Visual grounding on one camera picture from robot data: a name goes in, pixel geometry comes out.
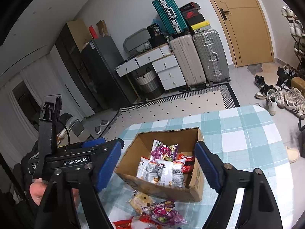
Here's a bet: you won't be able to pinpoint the red snack packet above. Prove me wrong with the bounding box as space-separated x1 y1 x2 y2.
176 154 195 174

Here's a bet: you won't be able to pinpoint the brown cardboard SF box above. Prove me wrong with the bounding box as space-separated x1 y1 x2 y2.
115 128 204 202

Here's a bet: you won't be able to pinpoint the grey slippers pair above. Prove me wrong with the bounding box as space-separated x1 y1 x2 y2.
95 120 109 134

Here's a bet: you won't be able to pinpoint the white snack bag left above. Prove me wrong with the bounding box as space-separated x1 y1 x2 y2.
136 157 159 184

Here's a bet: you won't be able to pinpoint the beige dotted rug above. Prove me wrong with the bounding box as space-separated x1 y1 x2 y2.
101 83 240 141

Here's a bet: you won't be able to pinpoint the person's left hand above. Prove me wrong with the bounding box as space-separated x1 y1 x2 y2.
30 178 80 208

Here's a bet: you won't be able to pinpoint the beige suitcase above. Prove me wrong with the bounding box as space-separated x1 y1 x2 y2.
169 35 207 86

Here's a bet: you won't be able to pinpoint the teal suitcase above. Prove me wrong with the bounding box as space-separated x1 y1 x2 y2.
152 0 189 35

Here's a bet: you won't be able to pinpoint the white high-top sneaker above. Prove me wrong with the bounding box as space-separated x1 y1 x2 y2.
267 89 278 116

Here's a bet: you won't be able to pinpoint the white striped sneakers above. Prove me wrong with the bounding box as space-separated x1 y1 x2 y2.
277 87 304 120

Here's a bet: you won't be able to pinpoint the silver suitcase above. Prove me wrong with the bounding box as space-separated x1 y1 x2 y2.
192 29 231 86

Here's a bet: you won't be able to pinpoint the purple grape candy bag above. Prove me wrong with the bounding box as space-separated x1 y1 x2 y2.
150 139 178 161
142 201 187 226

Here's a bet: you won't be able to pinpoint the teal plaid tablecloth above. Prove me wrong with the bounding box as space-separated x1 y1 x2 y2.
99 105 294 228

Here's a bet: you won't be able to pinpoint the shoe rack with shoes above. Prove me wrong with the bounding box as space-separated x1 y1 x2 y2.
281 5 304 61

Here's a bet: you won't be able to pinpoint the white snack bag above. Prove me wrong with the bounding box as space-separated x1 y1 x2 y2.
136 157 159 184
156 159 185 188

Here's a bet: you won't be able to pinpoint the wooden door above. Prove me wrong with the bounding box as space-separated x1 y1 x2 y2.
210 0 274 67

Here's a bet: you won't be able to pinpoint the black refrigerator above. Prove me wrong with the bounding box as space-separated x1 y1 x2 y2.
81 36 137 110

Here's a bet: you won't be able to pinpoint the beige slipper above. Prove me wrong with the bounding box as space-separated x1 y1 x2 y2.
285 146 300 163

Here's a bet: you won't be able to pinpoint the small cardboard box on floor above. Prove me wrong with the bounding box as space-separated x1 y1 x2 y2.
291 77 305 96

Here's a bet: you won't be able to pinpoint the red white balloon glue bag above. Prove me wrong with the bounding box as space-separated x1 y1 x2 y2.
112 214 161 229

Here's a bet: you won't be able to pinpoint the striped laundry basket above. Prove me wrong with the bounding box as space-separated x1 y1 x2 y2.
135 67 164 100

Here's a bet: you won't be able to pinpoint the stacked shoe boxes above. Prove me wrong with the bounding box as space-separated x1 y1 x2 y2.
179 2 211 35

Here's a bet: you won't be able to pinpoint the white drawer desk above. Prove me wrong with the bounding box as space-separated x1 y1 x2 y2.
115 44 186 90

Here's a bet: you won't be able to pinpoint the white snack bag right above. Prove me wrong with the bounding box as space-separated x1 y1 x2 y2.
156 159 185 188

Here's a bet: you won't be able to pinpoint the oval grey mirror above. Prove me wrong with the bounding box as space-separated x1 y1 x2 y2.
123 28 152 55

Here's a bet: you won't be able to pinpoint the tall black cabinet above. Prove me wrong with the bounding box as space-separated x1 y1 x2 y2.
55 20 104 117

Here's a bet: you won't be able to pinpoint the yellow cookie packet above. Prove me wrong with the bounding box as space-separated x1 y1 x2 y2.
127 190 155 214

